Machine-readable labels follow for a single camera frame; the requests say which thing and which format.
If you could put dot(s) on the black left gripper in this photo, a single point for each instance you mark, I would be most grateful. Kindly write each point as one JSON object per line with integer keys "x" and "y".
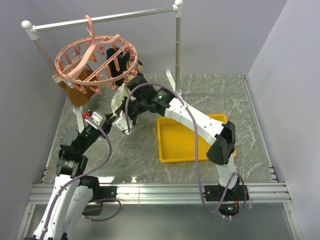
{"x": 107, "y": 125}

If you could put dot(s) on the yellow plastic tray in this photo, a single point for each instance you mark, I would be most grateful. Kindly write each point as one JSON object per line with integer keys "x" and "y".
{"x": 182, "y": 142}

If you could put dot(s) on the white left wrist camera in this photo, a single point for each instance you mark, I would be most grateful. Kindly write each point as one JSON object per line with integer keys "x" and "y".
{"x": 94, "y": 118}

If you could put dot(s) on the beige hanging garment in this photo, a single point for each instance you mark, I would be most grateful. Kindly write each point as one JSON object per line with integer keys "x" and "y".
{"x": 138, "y": 69}

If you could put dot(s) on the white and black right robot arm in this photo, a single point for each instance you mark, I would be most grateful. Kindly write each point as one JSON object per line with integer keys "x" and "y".
{"x": 139, "y": 96}

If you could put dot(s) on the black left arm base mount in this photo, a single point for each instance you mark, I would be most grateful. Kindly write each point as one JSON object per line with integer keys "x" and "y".
{"x": 106, "y": 194}

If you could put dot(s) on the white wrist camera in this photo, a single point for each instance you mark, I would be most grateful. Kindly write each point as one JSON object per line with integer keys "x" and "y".
{"x": 94, "y": 118}
{"x": 122, "y": 125}

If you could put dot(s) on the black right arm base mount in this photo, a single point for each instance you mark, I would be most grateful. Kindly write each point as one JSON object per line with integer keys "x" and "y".
{"x": 230, "y": 202}

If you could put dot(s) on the pink round clip hanger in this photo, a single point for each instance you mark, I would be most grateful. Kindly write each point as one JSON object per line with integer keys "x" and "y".
{"x": 96, "y": 61}

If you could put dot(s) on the pale green white underwear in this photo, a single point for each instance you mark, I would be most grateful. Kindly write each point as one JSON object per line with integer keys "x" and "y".
{"x": 121, "y": 92}

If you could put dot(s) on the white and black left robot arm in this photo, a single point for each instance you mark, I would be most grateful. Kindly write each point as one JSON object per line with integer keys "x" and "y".
{"x": 74, "y": 188}

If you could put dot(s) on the brown hanging garment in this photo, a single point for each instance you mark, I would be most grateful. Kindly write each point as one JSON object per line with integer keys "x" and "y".
{"x": 77, "y": 98}

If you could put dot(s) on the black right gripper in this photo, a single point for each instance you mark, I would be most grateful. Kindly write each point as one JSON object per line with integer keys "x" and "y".
{"x": 122, "y": 107}

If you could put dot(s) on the silver white clothes rack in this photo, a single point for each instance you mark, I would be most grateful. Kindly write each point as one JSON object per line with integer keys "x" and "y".
{"x": 177, "y": 8}

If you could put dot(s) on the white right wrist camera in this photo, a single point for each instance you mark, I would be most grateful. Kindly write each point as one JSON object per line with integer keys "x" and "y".
{"x": 122, "y": 125}

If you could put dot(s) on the aluminium rail frame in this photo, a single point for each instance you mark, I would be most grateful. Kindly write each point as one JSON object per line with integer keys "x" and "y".
{"x": 157, "y": 201}

